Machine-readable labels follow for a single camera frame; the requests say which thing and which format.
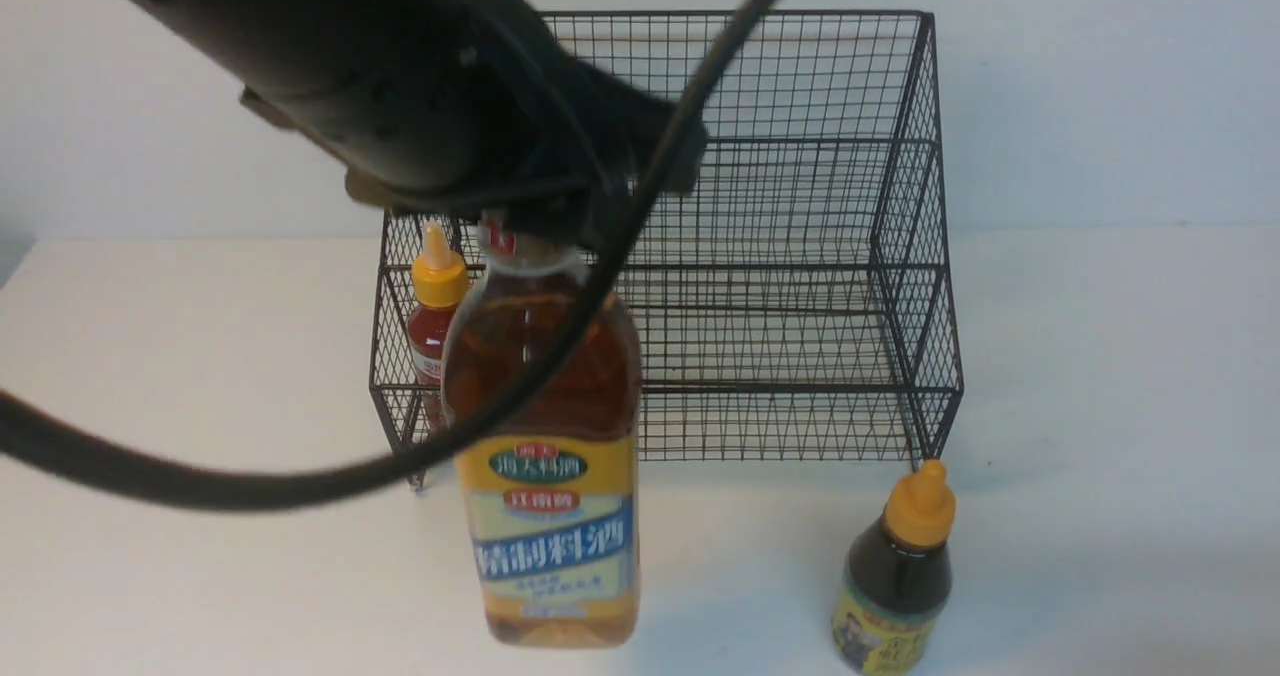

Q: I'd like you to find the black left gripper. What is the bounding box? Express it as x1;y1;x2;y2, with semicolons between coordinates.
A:
340;23;678;251

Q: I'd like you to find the red chili sauce bottle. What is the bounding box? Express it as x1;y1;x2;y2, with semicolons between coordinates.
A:
404;220;470;433

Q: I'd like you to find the large cooking wine bottle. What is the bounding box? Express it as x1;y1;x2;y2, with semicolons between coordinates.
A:
442;219;643;649

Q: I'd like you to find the dark sauce bottle yellow cap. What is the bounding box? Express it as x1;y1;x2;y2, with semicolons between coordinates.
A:
831;460;957;675

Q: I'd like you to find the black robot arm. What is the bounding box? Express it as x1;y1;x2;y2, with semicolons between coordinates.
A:
128;0;677;251

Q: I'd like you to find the black wire mesh shelf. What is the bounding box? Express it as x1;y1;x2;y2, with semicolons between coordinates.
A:
369;12;965;493

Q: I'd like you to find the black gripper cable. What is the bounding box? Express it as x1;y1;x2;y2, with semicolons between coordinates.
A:
0;0;823;513

